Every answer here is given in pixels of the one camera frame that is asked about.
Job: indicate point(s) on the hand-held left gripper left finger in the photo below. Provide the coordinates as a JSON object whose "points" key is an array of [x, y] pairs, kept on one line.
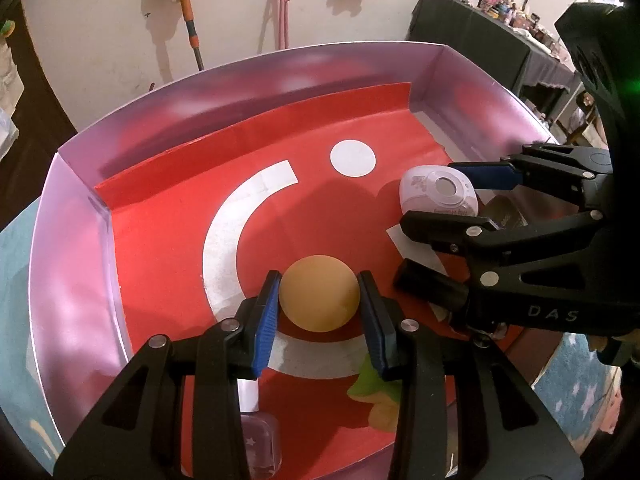
{"points": [[265, 320]]}

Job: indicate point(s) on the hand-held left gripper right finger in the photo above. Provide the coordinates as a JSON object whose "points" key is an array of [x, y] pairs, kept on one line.
{"points": [[372, 325]]}

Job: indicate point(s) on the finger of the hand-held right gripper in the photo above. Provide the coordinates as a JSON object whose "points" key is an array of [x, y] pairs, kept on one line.
{"points": [[495, 176], [440, 232]]}

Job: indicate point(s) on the brown eyeshadow case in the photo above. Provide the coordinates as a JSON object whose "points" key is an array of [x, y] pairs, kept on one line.
{"points": [[505, 212]]}

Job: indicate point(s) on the pink oval compact case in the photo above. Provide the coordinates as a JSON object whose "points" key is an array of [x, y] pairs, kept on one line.
{"points": [[430, 195]]}

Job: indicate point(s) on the amber dome block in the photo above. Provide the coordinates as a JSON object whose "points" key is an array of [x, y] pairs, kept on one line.
{"points": [[320, 292]]}

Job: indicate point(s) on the yellow green toy figure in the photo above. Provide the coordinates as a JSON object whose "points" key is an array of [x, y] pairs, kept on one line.
{"points": [[372, 395]]}

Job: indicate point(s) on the purple nail polish bottle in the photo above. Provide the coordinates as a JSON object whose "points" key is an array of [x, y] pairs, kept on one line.
{"points": [[260, 440]]}

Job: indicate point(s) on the purple cardboard box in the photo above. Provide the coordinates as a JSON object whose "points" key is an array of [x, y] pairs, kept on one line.
{"points": [[75, 260]]}

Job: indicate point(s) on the red printed paper liner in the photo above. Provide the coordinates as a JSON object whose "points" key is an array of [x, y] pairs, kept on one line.
{"points": [[165, 240]]}

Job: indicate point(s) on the cluttered dark side table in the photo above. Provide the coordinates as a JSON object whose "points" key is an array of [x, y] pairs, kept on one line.
{"points": [[490, 0]]}

